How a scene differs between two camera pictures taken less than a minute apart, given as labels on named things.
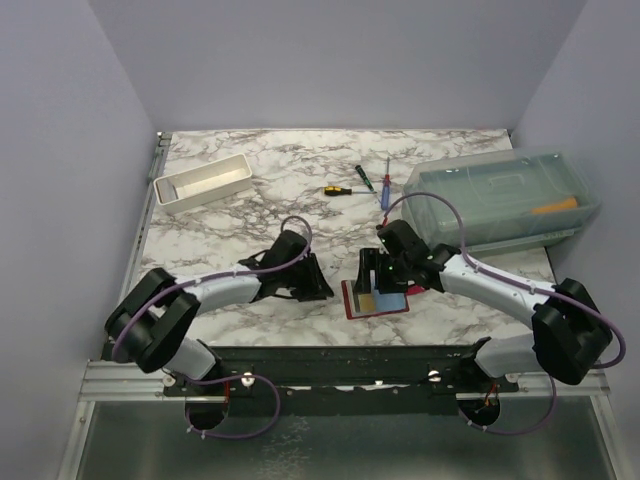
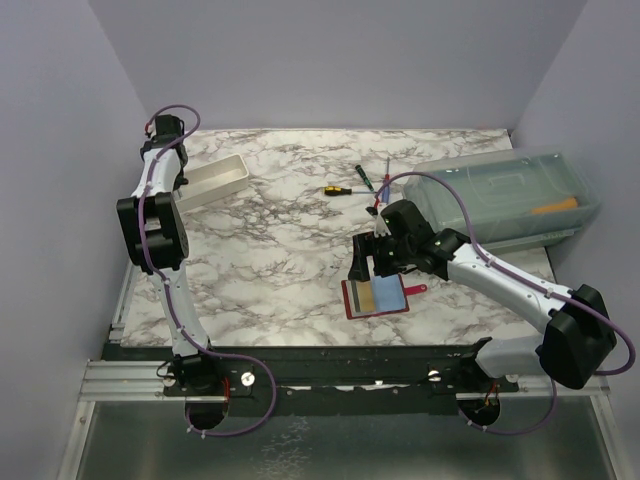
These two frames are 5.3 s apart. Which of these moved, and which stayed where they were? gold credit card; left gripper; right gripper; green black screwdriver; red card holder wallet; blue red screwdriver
Moved: left gripper; right gripper
Stayed: red card holder wallet; green black screwdriver; blue red screwdriver; gold credit card
